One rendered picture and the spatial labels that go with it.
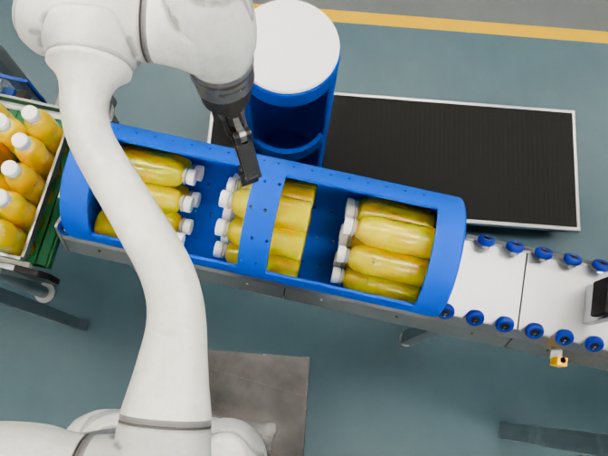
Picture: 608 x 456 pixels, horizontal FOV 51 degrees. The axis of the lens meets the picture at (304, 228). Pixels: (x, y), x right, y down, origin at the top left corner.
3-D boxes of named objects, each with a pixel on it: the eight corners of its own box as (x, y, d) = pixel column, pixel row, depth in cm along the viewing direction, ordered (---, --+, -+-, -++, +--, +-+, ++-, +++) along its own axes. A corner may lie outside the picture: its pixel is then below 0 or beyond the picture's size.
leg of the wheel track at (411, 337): (412, 348, 252) (452, 332, 191) (397, 345, 252) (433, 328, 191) (414, 333, 253) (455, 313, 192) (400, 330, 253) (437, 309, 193)
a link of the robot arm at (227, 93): (198, 94, 83) (204, 118, 89) (263, 71, 84) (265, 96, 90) (175, 40, 86) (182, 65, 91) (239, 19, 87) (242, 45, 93)
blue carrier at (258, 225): (425, 327, 158) (456, 304, 131) (83, 251, 160) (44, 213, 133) (441, 220, 167) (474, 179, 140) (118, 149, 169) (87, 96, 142)
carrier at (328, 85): (237, 150, 255) (271, 210, 249) (214, 28, 170) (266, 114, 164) (299, 118, 259) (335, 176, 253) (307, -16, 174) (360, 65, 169)
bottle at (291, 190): (315, 189, 145) (235, 172, 146) (308, 219, 147) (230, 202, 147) (316, 187, 152) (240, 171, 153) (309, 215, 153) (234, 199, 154)
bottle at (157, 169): (109, 142, 147) (188, 159, 147) (119, 147, 154) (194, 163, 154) (103, 172, 147) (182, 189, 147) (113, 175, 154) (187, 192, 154)
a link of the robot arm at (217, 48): (262, 25, 87) (166, 17, 87) (257, -63, 72) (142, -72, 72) (254, 93, 83) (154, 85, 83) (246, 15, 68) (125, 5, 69)
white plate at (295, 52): (215, 26, 169) (216, 28, 170) (267, 109, 163) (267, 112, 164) (306, -18, 173) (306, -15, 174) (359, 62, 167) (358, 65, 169)
